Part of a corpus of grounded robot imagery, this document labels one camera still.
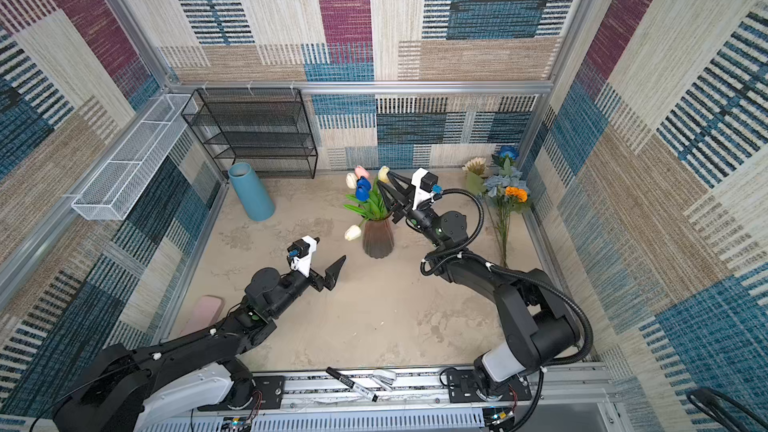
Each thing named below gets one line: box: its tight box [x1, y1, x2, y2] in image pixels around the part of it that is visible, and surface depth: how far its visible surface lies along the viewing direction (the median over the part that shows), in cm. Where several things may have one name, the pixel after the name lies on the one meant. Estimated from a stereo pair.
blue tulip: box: [356, 176, 371, 202], surface depth 78 cm
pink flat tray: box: [180, 295, 225, 337], surface depth 87 cm
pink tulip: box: [354, 165, 370, 179], surface depth 81 cm
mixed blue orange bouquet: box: [462, 146, 531, 267], surface depth 107 cm
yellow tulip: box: [378, 165, 390, 184], surface depth 79 cm
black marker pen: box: [325, 366, 378, 402], surface depth 75 cm
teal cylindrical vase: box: [228, 162, 276, 222], surface depth 99 cm
